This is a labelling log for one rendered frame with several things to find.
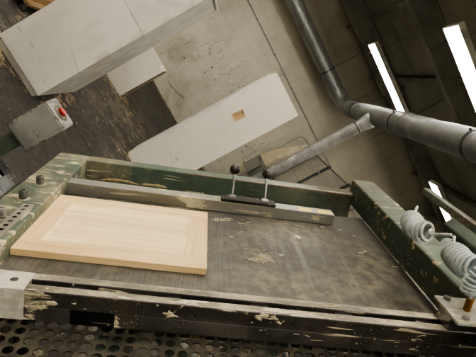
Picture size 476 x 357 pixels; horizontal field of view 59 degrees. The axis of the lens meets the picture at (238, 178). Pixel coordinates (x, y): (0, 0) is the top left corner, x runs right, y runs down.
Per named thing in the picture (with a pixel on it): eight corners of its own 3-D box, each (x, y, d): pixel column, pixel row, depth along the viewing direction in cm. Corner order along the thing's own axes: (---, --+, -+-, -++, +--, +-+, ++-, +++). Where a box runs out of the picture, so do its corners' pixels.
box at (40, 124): (18, 119, 167) (56, 96, 165) (36, 144, 170) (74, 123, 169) (3, 125, 155) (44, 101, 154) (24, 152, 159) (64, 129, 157)
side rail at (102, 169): (89, 180, 176) (91, 156, 173) (343, 212, 188) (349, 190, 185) (85, 185, 171) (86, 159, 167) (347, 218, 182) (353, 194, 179)
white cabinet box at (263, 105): (137, 145, 576) (271, 71, 556) (159, 182, 589) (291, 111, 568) (126, 153, 517) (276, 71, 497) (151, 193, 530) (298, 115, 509)
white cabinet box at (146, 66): (107, 60, 647) (147, 37, 640) (127, 94, 660) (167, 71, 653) (98, 59, 603) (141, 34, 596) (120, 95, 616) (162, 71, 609)
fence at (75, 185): (71, 188, 151) (71, 177, 150) (328, 219, 161) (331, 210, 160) (66, 193, 146) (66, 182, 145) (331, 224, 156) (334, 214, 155)
